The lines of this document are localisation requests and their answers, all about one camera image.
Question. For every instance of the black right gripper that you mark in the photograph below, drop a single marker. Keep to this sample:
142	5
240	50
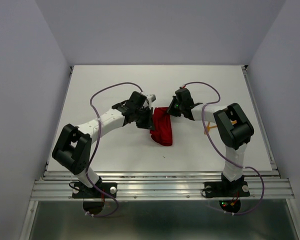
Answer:
170	110

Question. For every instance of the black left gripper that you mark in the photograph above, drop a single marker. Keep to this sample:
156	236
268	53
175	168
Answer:
148	123

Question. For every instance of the red cloth napkin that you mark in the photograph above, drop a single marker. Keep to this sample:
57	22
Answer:
162	133

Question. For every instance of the orange plastic fork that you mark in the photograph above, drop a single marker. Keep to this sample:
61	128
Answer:
209	127

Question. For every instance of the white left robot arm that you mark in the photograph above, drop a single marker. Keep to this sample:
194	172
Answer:
73	146

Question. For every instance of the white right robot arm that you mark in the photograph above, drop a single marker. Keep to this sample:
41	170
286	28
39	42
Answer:
234	128

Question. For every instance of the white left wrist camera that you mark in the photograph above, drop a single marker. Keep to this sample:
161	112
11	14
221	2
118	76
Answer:
151	97

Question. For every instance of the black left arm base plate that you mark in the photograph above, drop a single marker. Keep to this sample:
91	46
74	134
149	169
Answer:
80	191

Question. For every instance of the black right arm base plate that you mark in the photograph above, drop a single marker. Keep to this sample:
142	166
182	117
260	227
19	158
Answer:
221	189

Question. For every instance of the aluminium rail frame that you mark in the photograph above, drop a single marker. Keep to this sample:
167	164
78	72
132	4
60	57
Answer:
168	205

